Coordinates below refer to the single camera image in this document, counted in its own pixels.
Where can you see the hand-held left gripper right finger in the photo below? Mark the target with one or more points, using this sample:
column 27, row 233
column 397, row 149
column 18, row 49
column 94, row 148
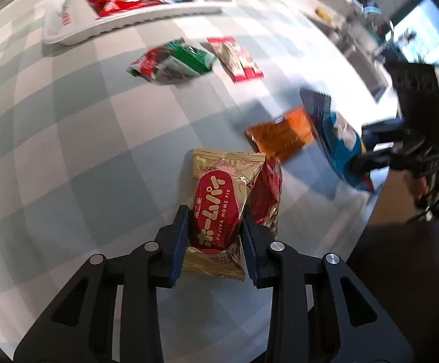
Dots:
column 250, row 249

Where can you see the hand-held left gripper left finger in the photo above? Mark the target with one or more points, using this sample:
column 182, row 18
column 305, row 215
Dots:
column 180, row 245

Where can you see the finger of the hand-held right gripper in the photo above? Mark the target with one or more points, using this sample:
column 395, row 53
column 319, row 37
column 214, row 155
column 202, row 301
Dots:
column 370, row 160
column 378, row 132

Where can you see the blue yellow cake packet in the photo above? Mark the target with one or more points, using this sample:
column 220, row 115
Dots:
column 336, row 140

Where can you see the gold red pie packet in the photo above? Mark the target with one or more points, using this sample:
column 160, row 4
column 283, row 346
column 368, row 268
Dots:
column 214, row 204

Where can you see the dark red patterned snack packet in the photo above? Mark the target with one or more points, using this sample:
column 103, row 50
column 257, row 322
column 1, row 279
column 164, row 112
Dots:
column 266, row 193

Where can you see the orange snack packet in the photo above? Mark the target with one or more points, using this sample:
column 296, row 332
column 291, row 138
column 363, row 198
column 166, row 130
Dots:
column 280, row 136

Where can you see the small red white snack packet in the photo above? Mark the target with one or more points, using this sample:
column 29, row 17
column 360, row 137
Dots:
column 234, row 58

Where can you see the green printed snack packet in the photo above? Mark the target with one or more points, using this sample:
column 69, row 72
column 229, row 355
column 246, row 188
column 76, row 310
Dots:
column 189, row 56

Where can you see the white plastic tray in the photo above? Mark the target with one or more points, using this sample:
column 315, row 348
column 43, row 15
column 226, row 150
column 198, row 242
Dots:
column 76, row 26

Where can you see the person's right hand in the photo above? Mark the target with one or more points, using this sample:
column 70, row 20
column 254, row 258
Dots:
column 418, row 188

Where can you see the steel sink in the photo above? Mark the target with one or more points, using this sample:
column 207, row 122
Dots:
column 363, row 68

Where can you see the window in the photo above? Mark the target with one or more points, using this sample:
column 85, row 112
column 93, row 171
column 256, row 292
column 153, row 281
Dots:
column 427, row 30

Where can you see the yellow sponge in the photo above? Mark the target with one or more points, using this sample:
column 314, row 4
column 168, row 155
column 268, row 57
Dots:
column 322, row 13

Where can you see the person's dark clothing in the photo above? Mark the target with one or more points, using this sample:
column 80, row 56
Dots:
column 412, row 291

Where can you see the green white checkered cloth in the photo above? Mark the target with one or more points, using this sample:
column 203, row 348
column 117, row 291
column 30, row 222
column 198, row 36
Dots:
column 72, row 140

